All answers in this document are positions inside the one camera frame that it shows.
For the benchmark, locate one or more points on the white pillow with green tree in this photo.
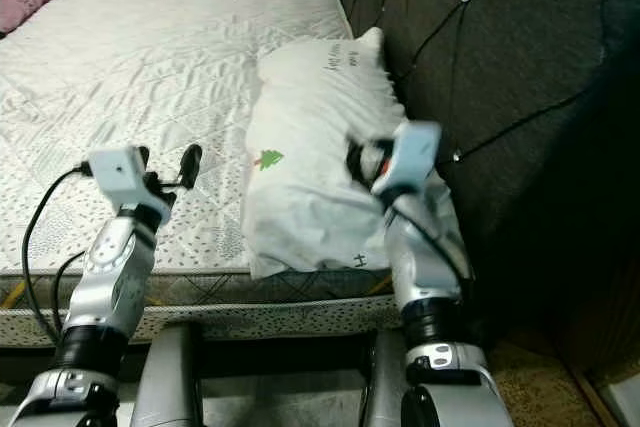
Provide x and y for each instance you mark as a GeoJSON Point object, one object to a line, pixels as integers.
{"type": "Point", "coordinates": [310, 117]}

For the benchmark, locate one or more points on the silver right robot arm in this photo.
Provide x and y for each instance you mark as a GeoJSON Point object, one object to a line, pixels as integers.
{"type": "Point", "coordinates": [425, 247]}

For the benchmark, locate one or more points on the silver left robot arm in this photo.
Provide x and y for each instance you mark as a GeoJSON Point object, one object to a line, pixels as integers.
{"type": "Point", "coordinates": [105, 287]}

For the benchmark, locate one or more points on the white quilted mattress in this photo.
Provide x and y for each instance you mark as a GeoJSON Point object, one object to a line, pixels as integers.
{"type": "Point", "coordinates": [140, 67]}

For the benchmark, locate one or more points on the dark tufted headboard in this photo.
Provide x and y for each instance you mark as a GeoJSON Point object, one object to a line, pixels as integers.
{"type": "Point", "coordinates": [510, 47]}

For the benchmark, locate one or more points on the silver robot left leg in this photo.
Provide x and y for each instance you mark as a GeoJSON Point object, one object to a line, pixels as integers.
{"type": "Point", "coordinates": [165, 387]}

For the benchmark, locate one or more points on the brown floor rug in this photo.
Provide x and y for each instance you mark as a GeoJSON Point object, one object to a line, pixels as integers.
{"type": "Point", "coordinates": [550, 397]}

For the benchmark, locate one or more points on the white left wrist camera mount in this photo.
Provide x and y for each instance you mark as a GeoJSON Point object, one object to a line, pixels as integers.
{"type": "Point", "coordinates": [117, 175]}

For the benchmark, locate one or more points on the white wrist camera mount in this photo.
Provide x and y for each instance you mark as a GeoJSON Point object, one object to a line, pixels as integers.
{"type": "Point", "coordinates": [117, 175]}
{"type": "Point", "coordinates": [415, 152]}

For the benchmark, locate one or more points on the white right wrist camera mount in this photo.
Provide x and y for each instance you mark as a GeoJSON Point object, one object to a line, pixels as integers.
{"type": "Point", "coordinates": [415, 152]}

